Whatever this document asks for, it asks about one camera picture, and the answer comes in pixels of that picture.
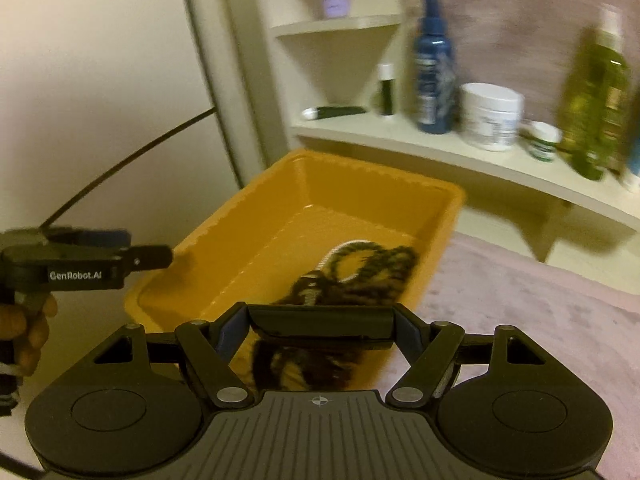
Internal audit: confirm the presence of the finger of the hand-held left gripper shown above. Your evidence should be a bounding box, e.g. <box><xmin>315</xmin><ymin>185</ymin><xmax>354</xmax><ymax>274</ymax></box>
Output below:
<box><xmin>75</xmin><ymin>228</ymin><xmax>132</xmax><ymax>248</ymax></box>
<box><xmin>117</xmin><ymin>244</ymin><xmax>174</xmax><ymax>272</ymax></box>

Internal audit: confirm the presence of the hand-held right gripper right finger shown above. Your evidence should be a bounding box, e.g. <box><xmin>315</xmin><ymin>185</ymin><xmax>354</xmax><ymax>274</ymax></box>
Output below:
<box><xmin>385</xmin><ymin>305</ymin><xmax>551</xmax><ymax>407</ymax></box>

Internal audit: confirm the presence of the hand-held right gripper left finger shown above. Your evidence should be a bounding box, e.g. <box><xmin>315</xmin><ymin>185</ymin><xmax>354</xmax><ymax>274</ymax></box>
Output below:
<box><xmin>92</xmin><ymin>302</ymin><xmax>251</xmax><ymax>407</ymax></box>

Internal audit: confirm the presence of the dark bead necklace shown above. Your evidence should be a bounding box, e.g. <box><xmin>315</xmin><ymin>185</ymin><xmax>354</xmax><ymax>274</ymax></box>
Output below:
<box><xmin>252</xmin><ymin>242</ymin><xmax>421</xmax><ymax>391</ymax></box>

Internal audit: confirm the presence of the small black box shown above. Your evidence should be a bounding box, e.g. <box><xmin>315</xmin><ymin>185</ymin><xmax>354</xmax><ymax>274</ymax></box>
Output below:
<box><xmin>247</xmin><ymin>304</ymin><xmax>396</xmax><ymax>351</ymax></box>

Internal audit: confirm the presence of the orange plastic tray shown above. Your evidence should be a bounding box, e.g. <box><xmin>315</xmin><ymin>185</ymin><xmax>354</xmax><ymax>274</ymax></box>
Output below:
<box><xmin>124</xmin><ymin>148</ymin><xmax>467</xmax><ymax>393</ymax></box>

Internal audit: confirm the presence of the person's left hand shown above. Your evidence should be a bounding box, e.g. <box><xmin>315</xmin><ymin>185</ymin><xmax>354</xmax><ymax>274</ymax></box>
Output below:
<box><xmin>0</xmin><ymin>294</ymin><xmax>58</xmax><ymax>377</ymax></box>

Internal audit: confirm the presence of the pink table cloth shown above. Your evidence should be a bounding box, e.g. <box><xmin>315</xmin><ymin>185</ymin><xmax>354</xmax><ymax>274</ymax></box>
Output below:
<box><xmin>385</xmin><ymin>232</ymin><xmax>640</xmax><ymax>411</ymax></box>

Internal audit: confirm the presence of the cream shelf unit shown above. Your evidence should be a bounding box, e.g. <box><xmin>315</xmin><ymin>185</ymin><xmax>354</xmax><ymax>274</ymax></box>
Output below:
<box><xmin>180</xmin><ymin>0</ymin><xmax>640</xmax><ymax>261</ymax></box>

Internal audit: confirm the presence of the large white jar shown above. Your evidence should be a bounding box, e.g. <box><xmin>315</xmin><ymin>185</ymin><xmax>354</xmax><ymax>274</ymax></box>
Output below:
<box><xmin>459</xmin><ymin>82</ymin><xmax>525</xmax><ymax>152</ymax></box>

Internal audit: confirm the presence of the black tube with white cap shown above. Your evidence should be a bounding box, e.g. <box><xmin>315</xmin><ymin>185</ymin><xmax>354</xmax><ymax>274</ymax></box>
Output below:
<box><xmin>301</xmin><ymin>105</ymin><xmax>367</xmax><ymax>121</ymax></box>

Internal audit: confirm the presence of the small white green jar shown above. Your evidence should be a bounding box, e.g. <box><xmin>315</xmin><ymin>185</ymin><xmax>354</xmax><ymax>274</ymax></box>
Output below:
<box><xmin>527</xmin><ymin>121</ymin><xmax>562</xmax><ymax>163</ymax></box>

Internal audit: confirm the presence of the black white lip balm stick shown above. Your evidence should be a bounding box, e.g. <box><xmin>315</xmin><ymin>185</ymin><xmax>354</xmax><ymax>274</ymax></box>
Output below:
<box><xmin>377</xmin><ymin>62</ymin><xmax>396</xmax><ymax>117</ymax></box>

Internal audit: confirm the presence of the blue spray bottle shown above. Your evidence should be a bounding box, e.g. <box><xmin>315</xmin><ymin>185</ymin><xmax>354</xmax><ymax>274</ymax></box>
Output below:
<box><xmin>411</xmin><ymin>0</ymin><xmax>458</xmax><ymax>136</ymax></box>

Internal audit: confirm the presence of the blue white tube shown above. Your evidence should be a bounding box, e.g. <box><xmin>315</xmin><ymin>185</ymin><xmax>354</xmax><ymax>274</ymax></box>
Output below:
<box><xmin>620</xmin><ymin>135</ymin><xmax>640</xmax><ymax>191</ymax></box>

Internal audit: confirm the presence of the green spray bottle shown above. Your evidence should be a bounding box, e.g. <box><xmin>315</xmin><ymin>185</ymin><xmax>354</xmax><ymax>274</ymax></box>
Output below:
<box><xmin>559</xmin><ymin>4</ymin><xmax>632</xmax><ymax>181</ymax></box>

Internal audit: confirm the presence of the hanging pink towel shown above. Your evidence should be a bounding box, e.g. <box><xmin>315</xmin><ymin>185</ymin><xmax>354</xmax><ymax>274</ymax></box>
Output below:
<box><xmin>400</xmin><ymin>0</ymin><xmax>640</xmax><ymax>126</ymax></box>

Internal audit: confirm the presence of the black cable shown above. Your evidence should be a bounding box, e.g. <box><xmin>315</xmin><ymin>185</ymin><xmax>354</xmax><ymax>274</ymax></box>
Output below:
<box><xmin>42</xmin><ymin>107</ymin><xmax>216</xmax><ymax>231</ymax></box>

